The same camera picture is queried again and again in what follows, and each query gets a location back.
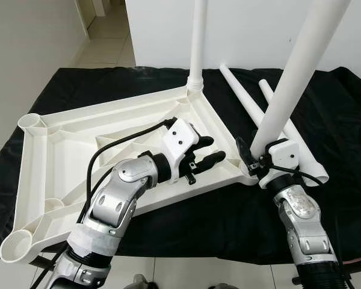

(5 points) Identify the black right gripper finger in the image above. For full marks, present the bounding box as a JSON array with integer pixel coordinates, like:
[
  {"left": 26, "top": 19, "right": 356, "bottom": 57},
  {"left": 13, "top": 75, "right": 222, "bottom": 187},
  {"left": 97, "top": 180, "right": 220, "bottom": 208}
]
[{"left": 236, "top": 137, "right": 258, "bottom": 172}]

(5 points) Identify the white plastic table leg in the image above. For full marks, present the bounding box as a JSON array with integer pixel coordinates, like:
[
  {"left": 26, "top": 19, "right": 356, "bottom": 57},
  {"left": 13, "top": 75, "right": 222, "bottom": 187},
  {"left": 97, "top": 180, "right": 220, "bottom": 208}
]
[
  {"left": 250, "top": 0, "right": 353, "bottom": 157},
  {"left": 220, "top": 63, "right": 271, "bottom": 124},
  {"left": 188, "top": 0, "right": 210, "bottom": 92},
  {"left": 259, "top": 78, "right": 330, "bottom": 186}
]

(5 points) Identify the white plastic children table top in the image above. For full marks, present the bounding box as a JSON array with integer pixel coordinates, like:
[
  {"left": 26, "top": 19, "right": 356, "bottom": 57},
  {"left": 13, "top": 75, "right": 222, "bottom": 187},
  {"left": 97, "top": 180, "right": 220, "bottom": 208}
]
[{"left": 0, "top": 84, "right": 259, "bottom": 266}]

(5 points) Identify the black tablecloth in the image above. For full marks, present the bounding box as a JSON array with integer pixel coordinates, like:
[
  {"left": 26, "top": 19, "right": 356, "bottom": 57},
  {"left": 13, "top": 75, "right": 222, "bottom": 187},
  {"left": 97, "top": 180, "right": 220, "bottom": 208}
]
[{"left": 0, "top": 65, "right": 361, "bottom": 266}]

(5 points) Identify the grey robot left foot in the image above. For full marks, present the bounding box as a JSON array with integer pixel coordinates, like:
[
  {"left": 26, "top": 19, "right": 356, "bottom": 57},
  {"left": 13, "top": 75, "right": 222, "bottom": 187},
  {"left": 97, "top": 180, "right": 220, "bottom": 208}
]
[{"left": 131, "top": 274, "right": 150, "bottom": 289}]

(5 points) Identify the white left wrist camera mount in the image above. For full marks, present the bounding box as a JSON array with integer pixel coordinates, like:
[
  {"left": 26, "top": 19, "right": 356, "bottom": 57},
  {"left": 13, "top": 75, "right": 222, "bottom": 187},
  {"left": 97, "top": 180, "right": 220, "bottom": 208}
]
[{"left": 161, "top": 117, "right": 199, "bottom": 184}]

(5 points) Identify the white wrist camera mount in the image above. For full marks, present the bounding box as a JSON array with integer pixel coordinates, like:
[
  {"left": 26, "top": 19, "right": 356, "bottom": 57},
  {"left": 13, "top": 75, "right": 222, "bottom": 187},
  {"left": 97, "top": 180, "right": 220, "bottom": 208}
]
[
  {"left": 257, "top": 138, "right": 300, "bottom": 190},
  {"left": 161, "top": 117, "right": 199, "bottom": 184}
]

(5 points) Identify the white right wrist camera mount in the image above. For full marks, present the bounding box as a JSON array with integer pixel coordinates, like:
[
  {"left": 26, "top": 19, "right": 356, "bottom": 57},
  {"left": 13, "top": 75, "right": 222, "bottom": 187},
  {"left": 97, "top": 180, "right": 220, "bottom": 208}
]
[{"left": 257, "top": 138, "right": 300, "bottom": 190}]

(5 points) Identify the black metal table frame leg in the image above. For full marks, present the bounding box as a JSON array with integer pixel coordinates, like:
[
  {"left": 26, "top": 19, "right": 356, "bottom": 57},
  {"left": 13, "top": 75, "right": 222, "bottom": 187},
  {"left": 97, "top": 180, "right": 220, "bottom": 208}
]
[{"left": 30, "top": 256, "right": 56, "bottom": 269}]

